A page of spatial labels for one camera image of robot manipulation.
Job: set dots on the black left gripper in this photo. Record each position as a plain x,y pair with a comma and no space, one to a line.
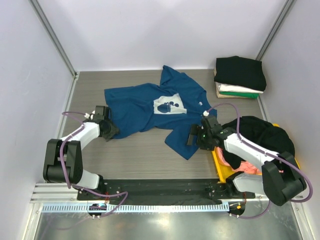
114,130

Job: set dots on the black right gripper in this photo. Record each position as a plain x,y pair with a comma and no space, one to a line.
197,130

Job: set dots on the blue t shirt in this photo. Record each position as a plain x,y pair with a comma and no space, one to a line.
175,104

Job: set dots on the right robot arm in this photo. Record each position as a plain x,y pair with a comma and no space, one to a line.
281,179

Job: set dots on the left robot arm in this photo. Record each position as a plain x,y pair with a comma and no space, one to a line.
63,162

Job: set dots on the yellow plastic bin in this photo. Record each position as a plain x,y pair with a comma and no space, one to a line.
226,172

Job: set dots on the folded white t shirt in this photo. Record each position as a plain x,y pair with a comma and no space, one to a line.
236,89

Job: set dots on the black crumpled t shirt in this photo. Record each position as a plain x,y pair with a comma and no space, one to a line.
262,133

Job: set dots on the folded green t shirt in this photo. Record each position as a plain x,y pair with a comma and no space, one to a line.
240,94

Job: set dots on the pink crumpled t shirt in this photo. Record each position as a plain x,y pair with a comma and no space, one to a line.
244,166

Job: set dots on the folded black t shirt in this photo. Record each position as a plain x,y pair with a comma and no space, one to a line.
240,71

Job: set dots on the white slotted cable duct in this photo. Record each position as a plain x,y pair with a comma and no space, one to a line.
99,208

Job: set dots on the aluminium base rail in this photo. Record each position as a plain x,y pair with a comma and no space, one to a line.
59,192

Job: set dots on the left aluminium frame post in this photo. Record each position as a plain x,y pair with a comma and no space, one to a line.
52,35

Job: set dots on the aluminium frame post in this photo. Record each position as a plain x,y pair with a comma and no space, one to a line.
280,19
52,35

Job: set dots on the right aluminium frame post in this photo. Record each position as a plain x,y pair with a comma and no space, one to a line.
280,19

